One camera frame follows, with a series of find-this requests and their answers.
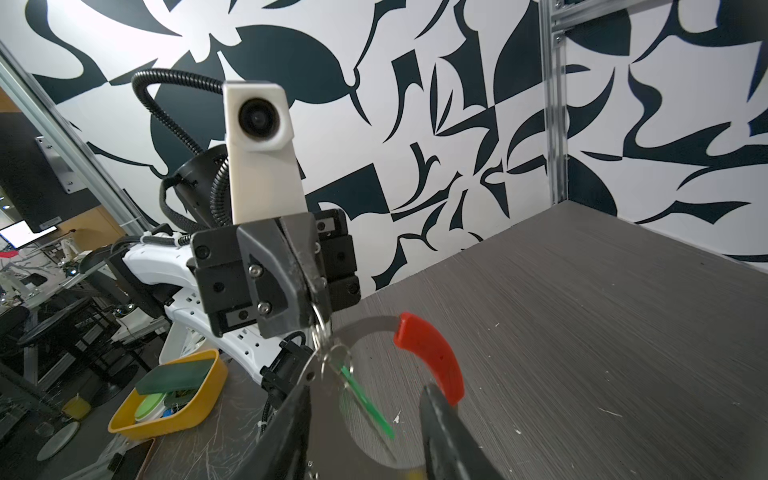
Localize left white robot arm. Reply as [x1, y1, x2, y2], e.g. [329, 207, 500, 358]
[107, 68, 361, 383]

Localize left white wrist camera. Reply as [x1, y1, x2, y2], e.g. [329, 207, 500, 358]
[223, 81, 308, 224]

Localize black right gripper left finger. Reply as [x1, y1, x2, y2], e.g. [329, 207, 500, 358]
[233, 386, 312, 480]

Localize yellow plastic bin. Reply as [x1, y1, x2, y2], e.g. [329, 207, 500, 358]
[108, 349, 228, 441]

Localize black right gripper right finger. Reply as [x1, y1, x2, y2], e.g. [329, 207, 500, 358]
[419, 384, 503, 480]

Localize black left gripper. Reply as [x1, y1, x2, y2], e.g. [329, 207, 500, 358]
[191, 209, 361, 338]

